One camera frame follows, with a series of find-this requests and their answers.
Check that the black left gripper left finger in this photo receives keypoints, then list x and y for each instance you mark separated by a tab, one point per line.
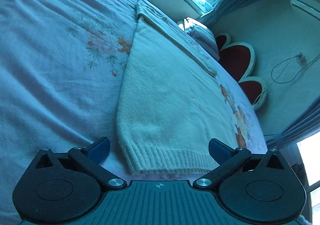
58	188

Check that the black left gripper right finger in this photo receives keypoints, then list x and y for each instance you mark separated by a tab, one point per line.
252	188

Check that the cream knitted sweater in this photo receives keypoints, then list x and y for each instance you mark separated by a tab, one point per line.
170	103

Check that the red white scalloped headboard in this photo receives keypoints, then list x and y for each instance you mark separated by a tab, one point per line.
238	59

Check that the floral light bed sheet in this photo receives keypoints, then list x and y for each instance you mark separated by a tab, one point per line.
62	67

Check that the striped folded pillow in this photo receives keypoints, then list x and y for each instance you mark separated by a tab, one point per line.
200	34

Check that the white air conditioner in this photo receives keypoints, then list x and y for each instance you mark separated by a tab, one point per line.
310	7

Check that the wall socket with plug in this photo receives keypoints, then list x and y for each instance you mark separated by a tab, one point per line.
300	58

